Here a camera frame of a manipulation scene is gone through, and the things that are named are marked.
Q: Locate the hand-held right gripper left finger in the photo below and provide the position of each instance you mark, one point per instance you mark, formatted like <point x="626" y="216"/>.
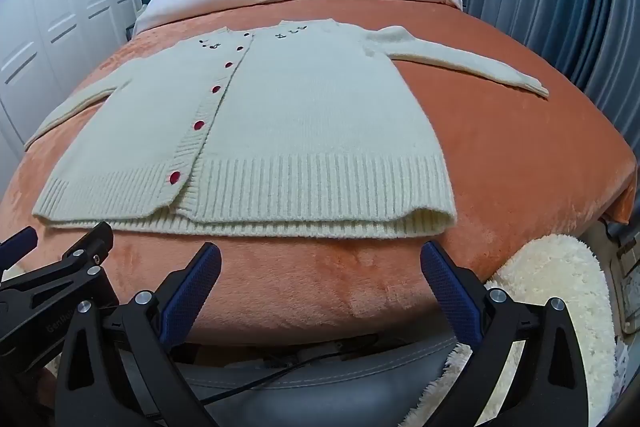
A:
<point x="192" y="292"/>

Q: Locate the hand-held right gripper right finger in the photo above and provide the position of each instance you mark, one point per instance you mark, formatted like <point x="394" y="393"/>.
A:
<point x="447" y="289"/>

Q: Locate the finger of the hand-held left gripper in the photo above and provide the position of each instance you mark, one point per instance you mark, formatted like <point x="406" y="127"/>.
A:
<point x="17" y="243"/>
<point x="75" y="259"/>

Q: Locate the cream knitted cardigan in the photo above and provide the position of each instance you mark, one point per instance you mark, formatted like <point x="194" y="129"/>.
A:
<point x="300" y="127"/>

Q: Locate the orange plush blanket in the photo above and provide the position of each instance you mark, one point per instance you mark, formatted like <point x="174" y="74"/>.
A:
<point x="500" y="157"/>

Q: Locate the white wardrobe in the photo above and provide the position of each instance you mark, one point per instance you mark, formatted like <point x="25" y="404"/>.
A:
<point x="60" y="7"/>

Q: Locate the grey padded bed frame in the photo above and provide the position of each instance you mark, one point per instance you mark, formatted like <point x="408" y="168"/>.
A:
<point x="325" y="382"/>

